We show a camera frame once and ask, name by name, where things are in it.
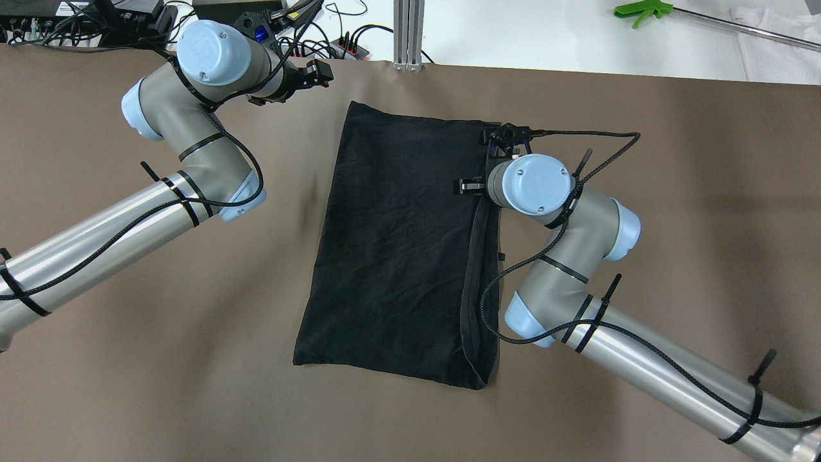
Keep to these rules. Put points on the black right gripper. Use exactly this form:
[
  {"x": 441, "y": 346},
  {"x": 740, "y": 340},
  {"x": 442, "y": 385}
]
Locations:
[{"x": 468, "y": 187}]

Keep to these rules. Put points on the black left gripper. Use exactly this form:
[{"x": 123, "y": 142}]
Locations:
[{"x": 290, "y": 81}]

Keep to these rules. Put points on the black printed t-shirt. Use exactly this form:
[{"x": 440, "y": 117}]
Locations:
[{"x": 403, "y": 260}]

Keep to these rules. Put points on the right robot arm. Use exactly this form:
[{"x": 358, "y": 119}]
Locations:
[{"x": 553, "y": 305}]

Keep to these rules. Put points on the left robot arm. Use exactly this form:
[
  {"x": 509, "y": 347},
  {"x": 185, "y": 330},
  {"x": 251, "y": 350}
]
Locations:
[{"x": 107, "y": 157}]

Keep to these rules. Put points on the orange grey usb hub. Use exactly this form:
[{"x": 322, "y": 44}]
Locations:
[{"x": 345, "y": 48}]

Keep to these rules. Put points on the black electronics box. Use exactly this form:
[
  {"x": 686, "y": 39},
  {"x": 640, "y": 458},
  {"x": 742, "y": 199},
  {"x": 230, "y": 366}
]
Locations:
[{"x": 136, "y": 24}]

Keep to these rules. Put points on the white cloth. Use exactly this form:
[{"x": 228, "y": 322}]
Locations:
[{"x": 767, "y": 61}]

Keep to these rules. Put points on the aluminium frame post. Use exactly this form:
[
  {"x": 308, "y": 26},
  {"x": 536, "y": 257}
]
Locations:
[{"x": 408, "y": 35}]

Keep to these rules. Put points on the green handled reach tool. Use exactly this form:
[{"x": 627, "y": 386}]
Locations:
[{"x": 643, "y": 9}]

